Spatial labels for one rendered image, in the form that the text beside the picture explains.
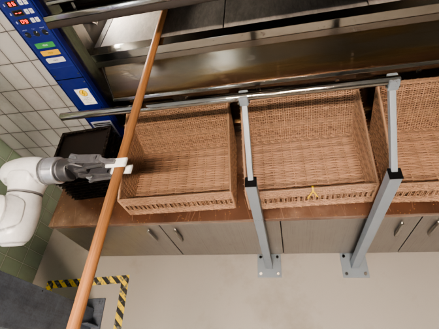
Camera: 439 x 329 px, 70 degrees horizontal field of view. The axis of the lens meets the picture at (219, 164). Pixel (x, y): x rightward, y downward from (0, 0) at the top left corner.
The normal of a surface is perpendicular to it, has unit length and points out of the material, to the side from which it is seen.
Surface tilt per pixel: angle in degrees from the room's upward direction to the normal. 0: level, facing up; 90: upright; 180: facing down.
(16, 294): 90
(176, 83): 70
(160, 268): 0
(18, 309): 90
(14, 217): 60
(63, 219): 0
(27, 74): 90
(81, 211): 0
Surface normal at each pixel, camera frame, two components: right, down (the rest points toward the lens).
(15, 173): -0.22, -0.27
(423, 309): -0.20, -0.57
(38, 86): -0.06, 0.81
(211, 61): -0.12, 0.57
